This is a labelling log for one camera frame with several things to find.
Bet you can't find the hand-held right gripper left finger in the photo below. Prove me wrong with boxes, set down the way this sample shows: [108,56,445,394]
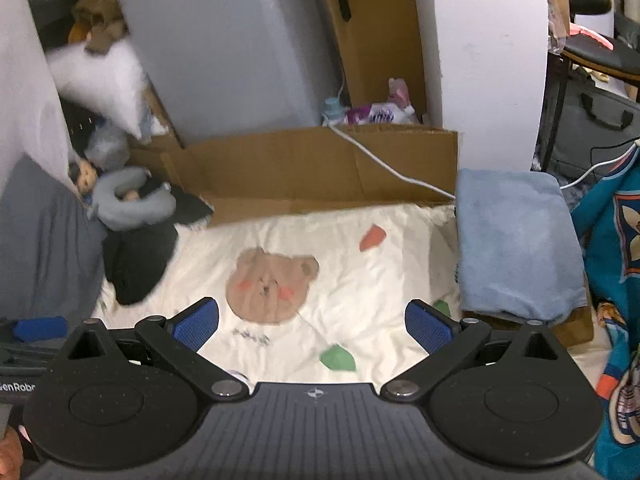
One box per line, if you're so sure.
[67,297,250,401]

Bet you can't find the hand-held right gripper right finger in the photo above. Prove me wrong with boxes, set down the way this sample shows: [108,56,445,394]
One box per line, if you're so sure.
[381,300,567,401]

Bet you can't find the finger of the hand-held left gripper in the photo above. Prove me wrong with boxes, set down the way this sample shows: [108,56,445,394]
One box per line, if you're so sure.
[0,316,70,358]

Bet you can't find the light blue jeans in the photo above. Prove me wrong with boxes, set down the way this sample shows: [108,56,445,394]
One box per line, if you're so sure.
[454,167,588,323]

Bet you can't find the black cloth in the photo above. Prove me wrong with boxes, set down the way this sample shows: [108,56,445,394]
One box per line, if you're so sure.
[102,180,216,307]

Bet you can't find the grey blanket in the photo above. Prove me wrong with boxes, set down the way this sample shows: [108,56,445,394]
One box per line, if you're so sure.
[0,152,108,333]

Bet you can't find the cream bear-print bed sheet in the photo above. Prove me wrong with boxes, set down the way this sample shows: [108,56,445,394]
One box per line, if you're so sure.
[90,202,621,396]

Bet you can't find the grey neck pillow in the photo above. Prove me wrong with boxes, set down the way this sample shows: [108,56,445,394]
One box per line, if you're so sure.
[87,167,178,233]

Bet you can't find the brown folded cloth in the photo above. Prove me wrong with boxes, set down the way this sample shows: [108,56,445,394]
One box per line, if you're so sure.
[462,305,595,348]

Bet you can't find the dark-haired doll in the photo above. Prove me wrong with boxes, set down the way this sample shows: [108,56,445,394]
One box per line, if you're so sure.
[67,159,101,196]

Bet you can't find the flattened cardboard sheet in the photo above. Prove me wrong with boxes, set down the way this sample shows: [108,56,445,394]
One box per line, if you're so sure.
[130,125,460,228]

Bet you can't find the teal printed cloth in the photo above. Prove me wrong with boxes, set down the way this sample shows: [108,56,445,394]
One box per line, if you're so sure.
[570,152,640,480]

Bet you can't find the white pillow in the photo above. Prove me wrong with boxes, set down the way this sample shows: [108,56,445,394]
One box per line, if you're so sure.
[46,40,151,141]

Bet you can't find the grey duffel bag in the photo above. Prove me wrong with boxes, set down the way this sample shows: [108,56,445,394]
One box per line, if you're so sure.
[542,65,640,191]

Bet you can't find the tall cardboard box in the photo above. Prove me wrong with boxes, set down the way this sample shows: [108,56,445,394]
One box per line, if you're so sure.
[315,0,446,128]

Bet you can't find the brown plush toy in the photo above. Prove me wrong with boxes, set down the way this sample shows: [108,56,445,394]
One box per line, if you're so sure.
[67,0,161,56]

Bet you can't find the black office chair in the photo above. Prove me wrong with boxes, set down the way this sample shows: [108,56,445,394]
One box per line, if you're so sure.
[547,0,640,173]

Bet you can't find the pink cloth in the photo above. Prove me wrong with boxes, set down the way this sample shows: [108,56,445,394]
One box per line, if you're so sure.
[570,22,617,49]

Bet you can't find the white cable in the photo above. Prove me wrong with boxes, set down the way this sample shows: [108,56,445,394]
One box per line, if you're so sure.
[322,67,640,201]

